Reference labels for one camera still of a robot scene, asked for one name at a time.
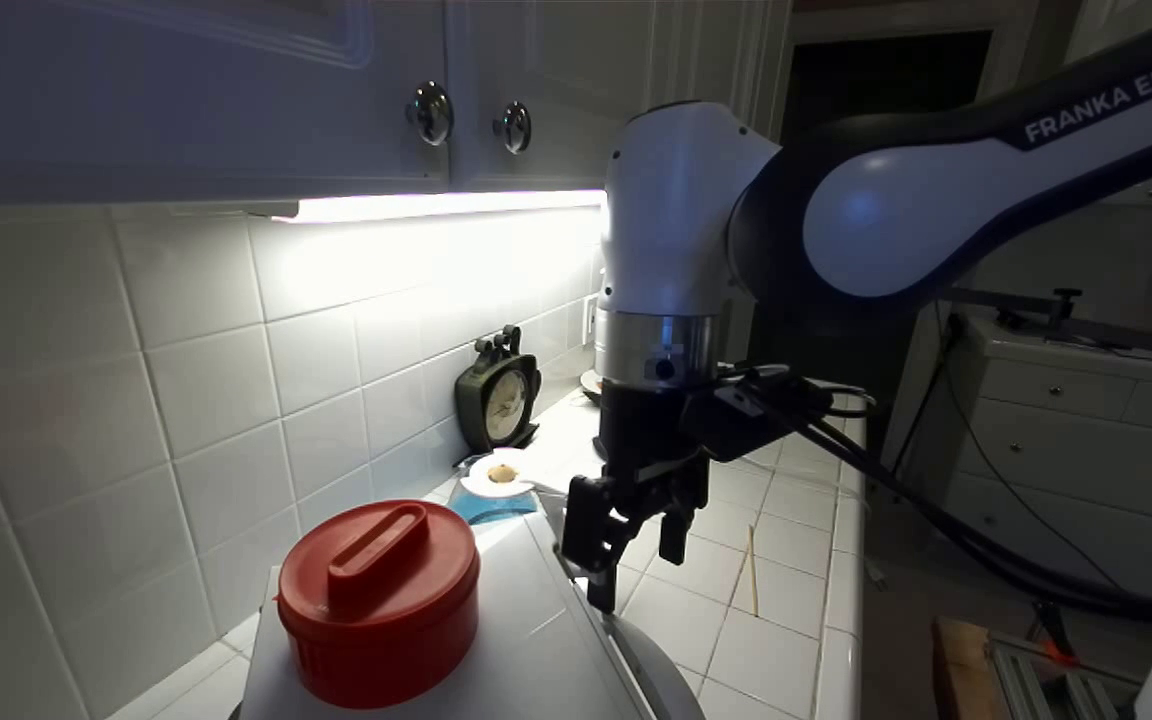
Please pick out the small white dish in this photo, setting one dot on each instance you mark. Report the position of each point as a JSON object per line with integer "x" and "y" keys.
{"x": 500, "y": 474}

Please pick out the under-cabinet light strip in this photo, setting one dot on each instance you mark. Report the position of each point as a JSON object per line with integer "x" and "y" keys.
{"x": 430, "y": 207}

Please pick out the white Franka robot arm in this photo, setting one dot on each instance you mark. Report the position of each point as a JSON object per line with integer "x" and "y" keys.
{"x": 843, "y": 229}

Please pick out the right round cabinet knob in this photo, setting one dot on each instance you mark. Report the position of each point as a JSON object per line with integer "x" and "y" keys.
{"x": 512, "y": 126}

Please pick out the white lower drawers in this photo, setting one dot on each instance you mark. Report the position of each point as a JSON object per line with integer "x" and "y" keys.
{"x": 1044, "y": 449}

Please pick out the round cabinet knob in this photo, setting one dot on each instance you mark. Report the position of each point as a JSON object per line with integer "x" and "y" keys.
{"x": 512, "y": 126}
{"x": 430, "y": 114}

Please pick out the white upper cabinets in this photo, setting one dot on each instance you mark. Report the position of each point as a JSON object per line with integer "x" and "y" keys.
{"x": 311, "y": 98}

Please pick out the thin wooden skewer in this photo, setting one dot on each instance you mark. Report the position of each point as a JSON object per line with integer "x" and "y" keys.
{"x": 751, "y": 582}

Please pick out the red lidded container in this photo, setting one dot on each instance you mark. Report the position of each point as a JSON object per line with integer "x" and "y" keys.
{"x": 383, "y": 602}

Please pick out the white coffee maker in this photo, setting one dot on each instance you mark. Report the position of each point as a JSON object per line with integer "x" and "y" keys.
{"x": 598, "y": 317}

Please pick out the blue cloth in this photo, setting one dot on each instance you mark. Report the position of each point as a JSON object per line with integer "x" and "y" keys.
{"x": 483, "y": 509}

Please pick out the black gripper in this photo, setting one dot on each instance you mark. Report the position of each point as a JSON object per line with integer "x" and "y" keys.
{"x": 655, "y": 460}

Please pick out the left round cabinet knob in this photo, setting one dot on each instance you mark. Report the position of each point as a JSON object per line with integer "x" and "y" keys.
{"x": 430, "y": 114}

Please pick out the black round kitchen scale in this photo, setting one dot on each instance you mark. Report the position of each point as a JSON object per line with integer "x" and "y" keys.
{"x": 492, "y": 398}

